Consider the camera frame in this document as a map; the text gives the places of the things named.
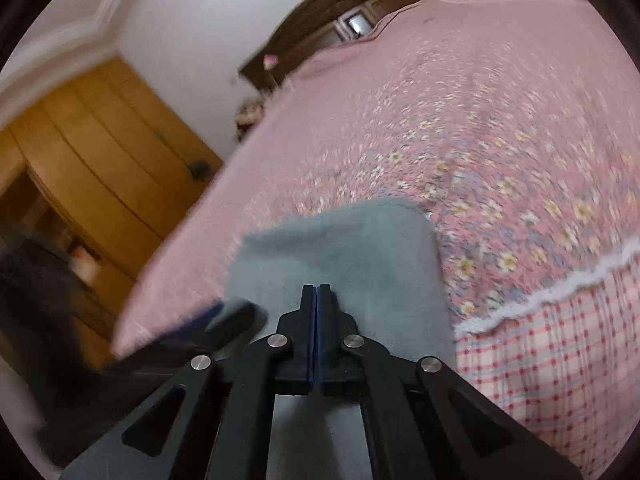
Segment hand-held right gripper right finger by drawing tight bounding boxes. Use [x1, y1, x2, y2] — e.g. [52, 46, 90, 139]
[316, 284, 584, 480]

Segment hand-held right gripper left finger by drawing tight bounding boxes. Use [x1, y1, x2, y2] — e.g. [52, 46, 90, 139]
[60, 284, 317, 480]

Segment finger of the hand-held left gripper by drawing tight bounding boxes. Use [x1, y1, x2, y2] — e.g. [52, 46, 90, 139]
[111, 299, 269, 370]

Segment grey pants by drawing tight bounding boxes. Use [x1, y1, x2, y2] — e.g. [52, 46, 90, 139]
[227, 197, 458, 480]

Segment white container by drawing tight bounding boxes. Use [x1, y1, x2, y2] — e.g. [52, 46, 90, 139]
[70, 247, 101, 283]

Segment light wooden door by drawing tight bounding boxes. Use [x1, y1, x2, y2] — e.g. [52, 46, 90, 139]
[0, 57, 224, 366]

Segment patterned brown cloth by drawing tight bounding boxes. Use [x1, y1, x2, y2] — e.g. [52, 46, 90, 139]
[235, 97, 271, 141]

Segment pink floral bedspread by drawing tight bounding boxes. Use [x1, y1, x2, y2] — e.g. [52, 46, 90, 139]
[110, 0, 640, 480]

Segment dark wooden headboard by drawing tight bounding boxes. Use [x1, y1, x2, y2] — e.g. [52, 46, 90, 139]
[239, 0, 473, 93]

